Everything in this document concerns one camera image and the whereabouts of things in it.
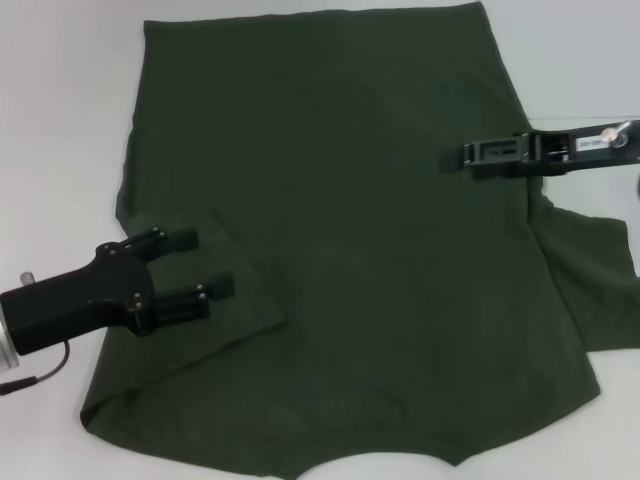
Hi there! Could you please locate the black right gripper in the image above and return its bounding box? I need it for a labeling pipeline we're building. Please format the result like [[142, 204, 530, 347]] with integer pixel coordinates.
[[472, 118, 640, 181]]

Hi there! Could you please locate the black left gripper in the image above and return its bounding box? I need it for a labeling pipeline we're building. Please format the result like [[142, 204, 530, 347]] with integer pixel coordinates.
[[0, 227, 235, 356]]

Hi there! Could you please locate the dark green t-shirt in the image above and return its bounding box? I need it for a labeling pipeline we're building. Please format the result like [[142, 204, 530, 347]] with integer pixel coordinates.
[[78, 1, 639, 480]]

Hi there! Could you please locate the right gripper cable with connector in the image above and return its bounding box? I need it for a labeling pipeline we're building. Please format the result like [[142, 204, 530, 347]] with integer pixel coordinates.
[[602, 119, 634, 150]]

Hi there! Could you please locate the gripper cable with connector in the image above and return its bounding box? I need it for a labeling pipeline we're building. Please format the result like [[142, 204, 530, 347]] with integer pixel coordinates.
[[602, 119, 634, 150], [0, 272, 71, 394]]

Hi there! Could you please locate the left gripper cable with connector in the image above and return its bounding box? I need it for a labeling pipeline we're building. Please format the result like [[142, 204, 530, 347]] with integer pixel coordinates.
[[0, 272, 71, 394]]

